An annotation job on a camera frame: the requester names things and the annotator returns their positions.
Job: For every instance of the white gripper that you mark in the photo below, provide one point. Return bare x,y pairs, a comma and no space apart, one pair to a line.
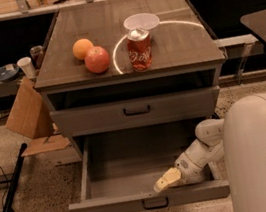
187,164

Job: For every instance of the grey drawer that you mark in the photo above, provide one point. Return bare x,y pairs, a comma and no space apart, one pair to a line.
120,169
138,112

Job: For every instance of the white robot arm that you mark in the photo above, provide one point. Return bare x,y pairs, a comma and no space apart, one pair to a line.
207,146

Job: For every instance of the grey drawer cabinet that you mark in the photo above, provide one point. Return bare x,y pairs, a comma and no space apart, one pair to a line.
184,56

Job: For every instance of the grey top drawer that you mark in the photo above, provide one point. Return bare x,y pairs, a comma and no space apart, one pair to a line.
138,112

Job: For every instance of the red apple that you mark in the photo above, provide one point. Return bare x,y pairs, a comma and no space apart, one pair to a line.
97,60

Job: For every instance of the red soda can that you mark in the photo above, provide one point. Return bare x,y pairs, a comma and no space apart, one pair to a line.
139,49

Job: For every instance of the brown cardboard box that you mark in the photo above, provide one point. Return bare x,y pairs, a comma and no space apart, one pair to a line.
29,117

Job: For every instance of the white plastic bowl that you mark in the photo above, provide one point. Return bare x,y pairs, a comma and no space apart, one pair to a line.
146,21

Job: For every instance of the orange fruit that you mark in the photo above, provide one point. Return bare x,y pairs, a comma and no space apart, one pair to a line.
81,47

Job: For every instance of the black stand leg left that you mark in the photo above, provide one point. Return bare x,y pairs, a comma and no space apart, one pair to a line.
14,180

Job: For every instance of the dark glass jar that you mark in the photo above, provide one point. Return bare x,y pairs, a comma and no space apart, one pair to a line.
37,54

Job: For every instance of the white paper cup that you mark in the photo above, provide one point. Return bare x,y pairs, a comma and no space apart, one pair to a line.
27,67

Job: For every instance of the blue bowl right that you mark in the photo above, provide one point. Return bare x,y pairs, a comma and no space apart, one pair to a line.
9,72

